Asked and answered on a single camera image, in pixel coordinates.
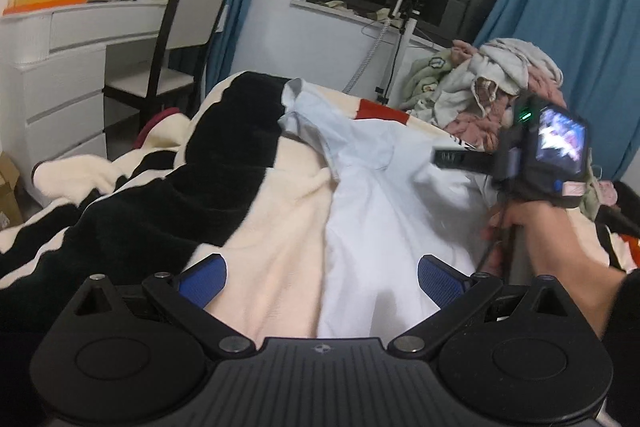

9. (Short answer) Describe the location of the pile of laundry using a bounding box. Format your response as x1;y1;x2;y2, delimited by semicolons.
399;37;622;218

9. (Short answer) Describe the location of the right blue curtain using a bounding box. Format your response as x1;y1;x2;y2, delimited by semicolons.
475;0;639;179

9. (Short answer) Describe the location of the person's right hand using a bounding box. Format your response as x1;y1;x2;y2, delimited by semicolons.
483;202;585;279

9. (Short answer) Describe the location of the black white chair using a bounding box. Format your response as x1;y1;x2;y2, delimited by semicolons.
103;0;227;127

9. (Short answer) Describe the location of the white dresser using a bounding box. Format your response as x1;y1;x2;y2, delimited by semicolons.
1;0;166;206

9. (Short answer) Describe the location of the striped fleece blanket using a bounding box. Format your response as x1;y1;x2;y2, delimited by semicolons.
0;69;640;427

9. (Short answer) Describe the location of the white floor stand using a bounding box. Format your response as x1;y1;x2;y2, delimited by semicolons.
342;0;426;105

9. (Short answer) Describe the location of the person's right forearm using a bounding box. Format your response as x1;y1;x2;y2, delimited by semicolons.
526;229;639;340

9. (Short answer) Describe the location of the white shirt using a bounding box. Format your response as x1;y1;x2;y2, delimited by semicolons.
280;79;497;343

